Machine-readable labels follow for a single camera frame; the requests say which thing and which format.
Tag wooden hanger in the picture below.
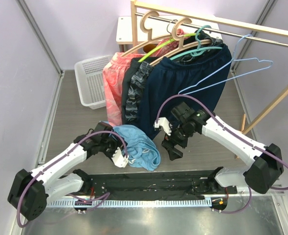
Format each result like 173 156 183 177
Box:
150 18 212 66
121 11 171 57

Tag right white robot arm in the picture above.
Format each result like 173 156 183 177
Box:
154 102 284 194

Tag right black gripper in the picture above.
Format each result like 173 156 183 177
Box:
161 121 195 161

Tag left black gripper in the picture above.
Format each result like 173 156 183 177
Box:
100 132 127 161

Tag lime green hanger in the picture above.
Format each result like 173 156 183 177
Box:
137 33 196 62

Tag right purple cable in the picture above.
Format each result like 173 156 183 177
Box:
155 94 288 213

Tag white slotted cable duct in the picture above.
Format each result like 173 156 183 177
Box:
47 198 212 208

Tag wooden clothes rack frame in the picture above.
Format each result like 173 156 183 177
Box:
130 0 288 135

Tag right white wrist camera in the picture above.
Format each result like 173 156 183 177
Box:
154 117 172 136

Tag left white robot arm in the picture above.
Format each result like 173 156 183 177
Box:
7 121 128 227

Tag navy blue shorts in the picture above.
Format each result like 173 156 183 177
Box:
134 44 232 139

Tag teal plastic hanger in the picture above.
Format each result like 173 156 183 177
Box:
170 25 222 61

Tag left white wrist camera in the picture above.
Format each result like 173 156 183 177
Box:
111 147 129 168

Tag left wooden hanger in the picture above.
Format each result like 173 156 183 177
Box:
121 11 171 57

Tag light blue shorts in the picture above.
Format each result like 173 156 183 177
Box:
113 124 161 171

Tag black grey patterned shorts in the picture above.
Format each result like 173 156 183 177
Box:
121 32 224 124

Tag metal hanging rod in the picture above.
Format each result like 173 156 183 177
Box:
149 16 288 48

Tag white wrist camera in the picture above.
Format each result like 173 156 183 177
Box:
111 147 129 168
154 117 172 136

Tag pink patterned shorts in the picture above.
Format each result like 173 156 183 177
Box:
102 29 186 127

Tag light blue wire hanger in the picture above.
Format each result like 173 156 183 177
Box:
178 34 273 95

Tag white plastic basket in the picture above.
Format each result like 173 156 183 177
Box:
74 55 111 110

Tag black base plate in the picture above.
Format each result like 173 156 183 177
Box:
74 170 238 201

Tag right wooden hanger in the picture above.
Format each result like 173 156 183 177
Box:
150 18 212 66

